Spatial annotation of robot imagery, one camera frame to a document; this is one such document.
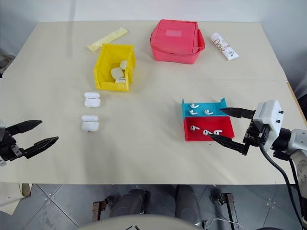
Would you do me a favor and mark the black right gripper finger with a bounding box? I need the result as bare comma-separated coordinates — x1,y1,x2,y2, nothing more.
220,107,256,120
208,134,250,157

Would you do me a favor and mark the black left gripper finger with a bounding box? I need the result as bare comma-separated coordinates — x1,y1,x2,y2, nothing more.
4,119,43,138
23,136,59,160

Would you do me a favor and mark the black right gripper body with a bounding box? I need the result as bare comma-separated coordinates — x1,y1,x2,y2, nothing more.
243,119,273,151

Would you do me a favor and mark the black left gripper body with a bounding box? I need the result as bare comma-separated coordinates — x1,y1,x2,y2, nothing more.
0,133,26,162

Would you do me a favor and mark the pink fabric pouch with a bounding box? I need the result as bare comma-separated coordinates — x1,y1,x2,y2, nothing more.
150,19,206,65

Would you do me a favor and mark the yellow plastic bin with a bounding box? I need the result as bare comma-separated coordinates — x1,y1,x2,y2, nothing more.
94,44,137,92

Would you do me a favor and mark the red plastic tray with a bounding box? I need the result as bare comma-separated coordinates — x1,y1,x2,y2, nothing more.
183,115,235,142

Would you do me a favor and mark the teal plastic tray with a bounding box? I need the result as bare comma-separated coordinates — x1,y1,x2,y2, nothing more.
181,96,231,118

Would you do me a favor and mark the white cloth bag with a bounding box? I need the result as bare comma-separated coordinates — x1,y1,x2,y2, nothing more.
0,183,33,216

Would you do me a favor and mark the grey round object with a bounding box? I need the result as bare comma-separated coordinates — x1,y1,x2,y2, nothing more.
0,49,16,79

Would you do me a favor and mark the white cosmetic tube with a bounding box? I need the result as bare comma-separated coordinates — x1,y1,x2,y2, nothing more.
210,33,240,61

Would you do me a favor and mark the pale yellow sachet packet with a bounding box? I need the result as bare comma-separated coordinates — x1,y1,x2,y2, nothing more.
87,27,128,52

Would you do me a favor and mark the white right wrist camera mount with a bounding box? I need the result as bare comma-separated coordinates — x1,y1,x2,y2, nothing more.
253,99,284,151

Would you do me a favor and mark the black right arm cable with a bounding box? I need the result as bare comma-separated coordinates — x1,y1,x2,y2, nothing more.
258,140,304,230

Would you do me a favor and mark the rusty metal table frame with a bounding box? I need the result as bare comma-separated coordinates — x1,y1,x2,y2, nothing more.
92,195,114,226
211,190,241,230

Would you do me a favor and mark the thin white cable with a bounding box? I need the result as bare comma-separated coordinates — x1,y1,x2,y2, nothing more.
205,217,240,230

